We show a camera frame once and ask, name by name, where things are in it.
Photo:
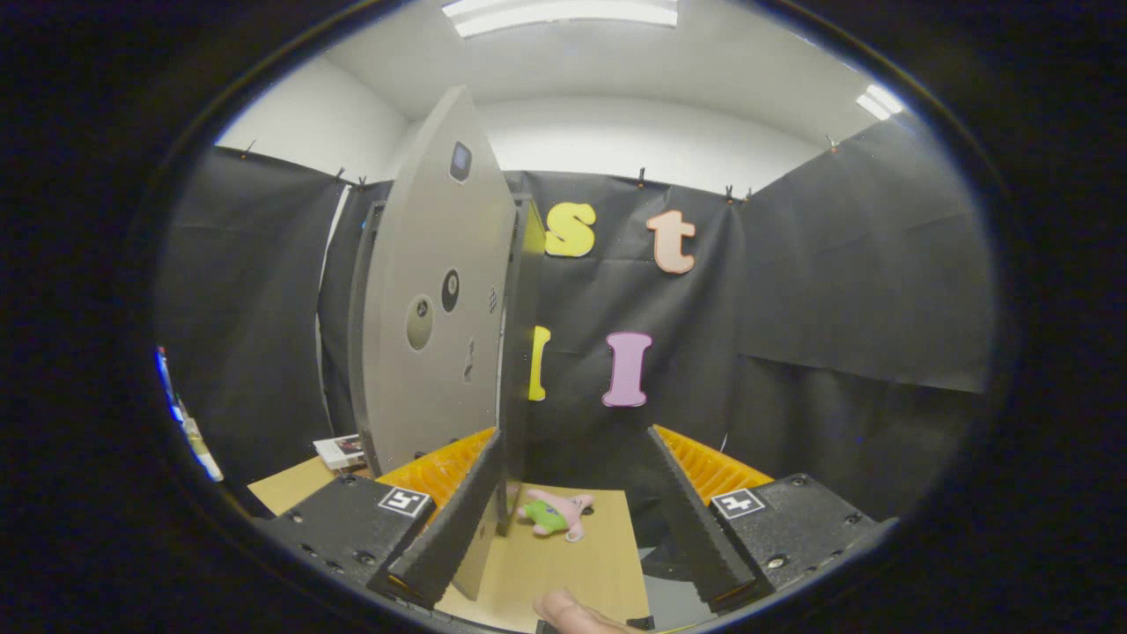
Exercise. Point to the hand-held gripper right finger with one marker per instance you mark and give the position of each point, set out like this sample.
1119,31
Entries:
696,519

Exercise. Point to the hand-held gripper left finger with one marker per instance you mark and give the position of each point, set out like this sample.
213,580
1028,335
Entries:
449,528

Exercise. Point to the grey shoe cabinet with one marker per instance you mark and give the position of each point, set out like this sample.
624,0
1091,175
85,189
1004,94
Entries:
521,308

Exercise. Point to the pink star plush toy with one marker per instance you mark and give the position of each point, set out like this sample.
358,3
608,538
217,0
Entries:
555,511

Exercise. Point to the small brown box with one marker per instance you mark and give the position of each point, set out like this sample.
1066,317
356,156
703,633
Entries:
354,447

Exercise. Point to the small white box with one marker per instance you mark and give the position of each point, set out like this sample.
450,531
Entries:
330,453

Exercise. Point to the pile of assorted small items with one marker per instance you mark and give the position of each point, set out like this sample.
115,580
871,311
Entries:
189,423

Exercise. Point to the row of black cloth clips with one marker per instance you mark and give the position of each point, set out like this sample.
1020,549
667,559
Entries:
642,176

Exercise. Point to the long ceiling light panel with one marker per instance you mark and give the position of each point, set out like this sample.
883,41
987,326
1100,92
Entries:
563,12

